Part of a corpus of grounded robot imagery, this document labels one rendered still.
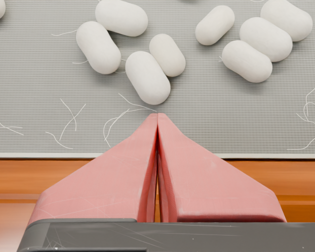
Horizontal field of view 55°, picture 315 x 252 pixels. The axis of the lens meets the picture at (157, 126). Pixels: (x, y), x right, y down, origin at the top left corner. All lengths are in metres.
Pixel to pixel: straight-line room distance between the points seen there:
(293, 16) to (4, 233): 0.22
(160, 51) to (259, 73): 0.06
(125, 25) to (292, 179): 0.14
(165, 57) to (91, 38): 0.05
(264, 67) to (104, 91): 0.11
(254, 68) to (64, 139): 0.13
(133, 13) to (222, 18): 0.06
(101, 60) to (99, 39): 0.01
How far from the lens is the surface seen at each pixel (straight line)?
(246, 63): 0.20
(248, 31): 0.21
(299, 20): 0.23
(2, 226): 0.19
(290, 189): 0.19
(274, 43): 0.21
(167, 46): 0.20
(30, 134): 0.22
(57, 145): 0.21
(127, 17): 0.21
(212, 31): 0.21
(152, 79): 0.19
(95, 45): 0.20
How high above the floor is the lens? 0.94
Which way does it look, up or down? 77 degrees down
